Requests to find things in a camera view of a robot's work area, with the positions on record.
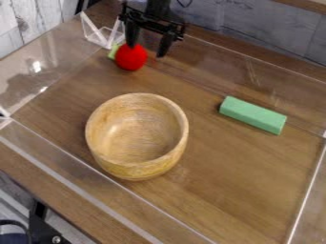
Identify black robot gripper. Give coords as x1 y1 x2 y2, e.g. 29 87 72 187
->
118 0 185 58

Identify red felt fruit with leaf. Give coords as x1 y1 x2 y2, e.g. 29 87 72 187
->
108 44 148 71

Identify round wooden bowl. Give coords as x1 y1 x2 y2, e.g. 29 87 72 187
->
85 92 189 181

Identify clear acrylic tray walls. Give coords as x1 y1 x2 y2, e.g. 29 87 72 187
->
0 21 326 244

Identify green rectangular foam block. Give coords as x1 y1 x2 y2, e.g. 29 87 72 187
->
219 96 285 135

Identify black clamp with cable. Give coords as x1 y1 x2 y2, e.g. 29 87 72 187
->
0 202 72 244

